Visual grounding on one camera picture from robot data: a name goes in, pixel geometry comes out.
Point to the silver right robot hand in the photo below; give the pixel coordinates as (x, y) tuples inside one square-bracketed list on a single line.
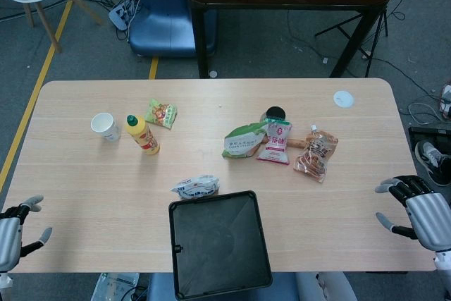
[(430, 220)]

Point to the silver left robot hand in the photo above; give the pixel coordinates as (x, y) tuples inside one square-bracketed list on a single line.
[(8, 234)]

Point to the white sugar bag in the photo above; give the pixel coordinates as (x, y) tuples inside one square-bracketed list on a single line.
[(197, 185)]

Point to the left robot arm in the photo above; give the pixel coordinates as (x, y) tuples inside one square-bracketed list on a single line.
[(4, 280)]

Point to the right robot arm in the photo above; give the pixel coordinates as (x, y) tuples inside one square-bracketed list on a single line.
[(443, 264)]

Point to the green snack packet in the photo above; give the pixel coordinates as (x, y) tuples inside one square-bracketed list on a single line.
[(161, 113)]

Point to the black plastic tray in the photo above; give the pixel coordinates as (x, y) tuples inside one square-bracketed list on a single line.
[(218, 244)]

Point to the black white sneaker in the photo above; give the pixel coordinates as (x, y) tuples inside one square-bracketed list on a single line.
[(435, 161)]

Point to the clear plastic bag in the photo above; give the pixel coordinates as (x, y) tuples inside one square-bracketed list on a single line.
[(116, 285)]

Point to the red white floor item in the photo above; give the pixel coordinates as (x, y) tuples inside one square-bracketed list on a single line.
[(447, 100)]

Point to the white robot body part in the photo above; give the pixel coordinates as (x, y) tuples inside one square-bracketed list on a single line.
[(327, 287)]

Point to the brown sauce spout pouch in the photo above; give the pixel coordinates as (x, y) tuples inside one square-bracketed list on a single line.
[(315, 156)]

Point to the white paper cup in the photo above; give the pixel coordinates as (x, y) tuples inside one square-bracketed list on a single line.
[(104, 128)]

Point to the white round table grommet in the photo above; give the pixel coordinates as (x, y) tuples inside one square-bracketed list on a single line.
[(343, 98)]

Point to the yellow bottle green cap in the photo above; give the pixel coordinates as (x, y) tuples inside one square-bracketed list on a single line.
[(144, 137)]

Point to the pink white salt bag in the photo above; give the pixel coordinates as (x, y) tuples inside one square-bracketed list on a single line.
[(275, 144)]

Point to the green white corn starch bag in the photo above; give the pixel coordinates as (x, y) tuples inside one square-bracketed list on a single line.
[(241, 140)]

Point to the black tripod stand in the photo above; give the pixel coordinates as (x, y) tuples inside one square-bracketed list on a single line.
[(347, 27)]

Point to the white power strip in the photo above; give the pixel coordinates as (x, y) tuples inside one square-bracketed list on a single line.
[(121, 15)]

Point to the blue machine base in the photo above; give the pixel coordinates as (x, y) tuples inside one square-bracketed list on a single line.
[(165, 12)]

